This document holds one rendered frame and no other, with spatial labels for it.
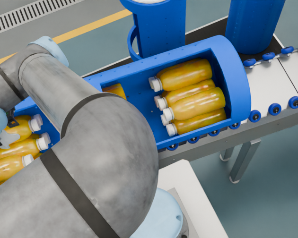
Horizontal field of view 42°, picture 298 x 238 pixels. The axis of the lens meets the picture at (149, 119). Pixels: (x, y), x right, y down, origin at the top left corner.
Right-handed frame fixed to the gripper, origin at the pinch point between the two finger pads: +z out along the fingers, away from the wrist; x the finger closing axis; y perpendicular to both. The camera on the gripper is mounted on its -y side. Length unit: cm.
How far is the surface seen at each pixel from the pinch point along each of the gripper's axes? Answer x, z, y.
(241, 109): -8, 15, 65
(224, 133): -7, 37, 63
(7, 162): 0.0, 16.5, -5.2
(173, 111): -0.7, 17.7, 46.1
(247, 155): -5, 81, 80
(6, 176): -3.3, 18.6, -6.9
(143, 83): 17, 26, 42
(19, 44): 137, 130, -19
